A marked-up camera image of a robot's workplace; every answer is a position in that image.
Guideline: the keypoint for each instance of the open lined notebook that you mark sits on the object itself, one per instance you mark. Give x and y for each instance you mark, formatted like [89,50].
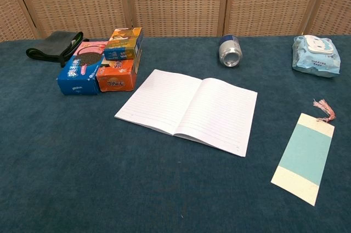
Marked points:
[170,101]

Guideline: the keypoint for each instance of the light blue bookmark with tassel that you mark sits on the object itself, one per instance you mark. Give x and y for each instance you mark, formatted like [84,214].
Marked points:
[304,150]

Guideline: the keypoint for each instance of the blue Oreo cookie box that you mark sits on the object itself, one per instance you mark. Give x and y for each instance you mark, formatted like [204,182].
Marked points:
[76,78]

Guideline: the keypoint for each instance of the teal felt table cover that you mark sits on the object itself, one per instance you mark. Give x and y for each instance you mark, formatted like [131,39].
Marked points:
[82,175]

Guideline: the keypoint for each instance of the orange snack box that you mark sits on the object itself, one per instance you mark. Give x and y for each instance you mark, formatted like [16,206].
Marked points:
[116,80]

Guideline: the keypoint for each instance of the woven wooden folding screen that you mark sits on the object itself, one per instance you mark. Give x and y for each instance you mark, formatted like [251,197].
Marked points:
[175,2]

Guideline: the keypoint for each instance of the blue and silver drink can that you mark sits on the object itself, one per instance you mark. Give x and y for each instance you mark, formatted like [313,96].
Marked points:
[230,52]

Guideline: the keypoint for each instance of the dark cloth with green trim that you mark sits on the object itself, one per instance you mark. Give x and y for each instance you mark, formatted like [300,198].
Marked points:
[52,45]

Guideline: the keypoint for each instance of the light blue wet wipes pack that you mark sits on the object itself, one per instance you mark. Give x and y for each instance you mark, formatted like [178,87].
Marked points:
[315,63]

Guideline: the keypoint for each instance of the yellow and blue snack box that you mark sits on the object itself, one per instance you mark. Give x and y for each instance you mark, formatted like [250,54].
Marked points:
[123,44]

